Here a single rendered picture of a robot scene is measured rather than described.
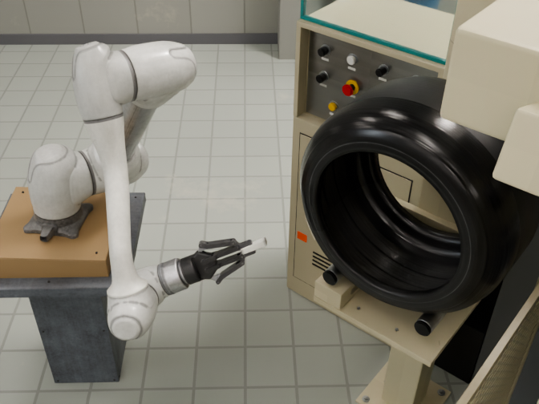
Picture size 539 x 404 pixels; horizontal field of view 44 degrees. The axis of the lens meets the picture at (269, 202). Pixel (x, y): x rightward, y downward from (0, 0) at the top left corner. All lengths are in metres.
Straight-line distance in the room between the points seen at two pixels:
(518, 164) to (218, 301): 2.21
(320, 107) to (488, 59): 1.50
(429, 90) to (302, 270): 1.50
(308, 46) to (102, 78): 0.93
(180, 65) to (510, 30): 0.95
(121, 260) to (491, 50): 1.02
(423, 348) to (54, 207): 1.21
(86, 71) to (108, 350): 1.26
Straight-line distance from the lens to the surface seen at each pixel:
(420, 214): 1.97
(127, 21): 5.19
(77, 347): 2.60
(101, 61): 1.66
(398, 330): 1.82
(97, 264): 2.17
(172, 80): 1.72
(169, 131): 4.10
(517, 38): 0.97
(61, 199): 2.19
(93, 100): 1.66
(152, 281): 1.77
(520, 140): 0.89
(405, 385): 2.53
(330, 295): 1.83
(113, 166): 1.70
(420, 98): 1.49
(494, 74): 0.98
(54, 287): 2.21
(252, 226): 3.33
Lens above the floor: 2.16
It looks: 38 degrees down
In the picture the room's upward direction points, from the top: 1 degrees clockwise
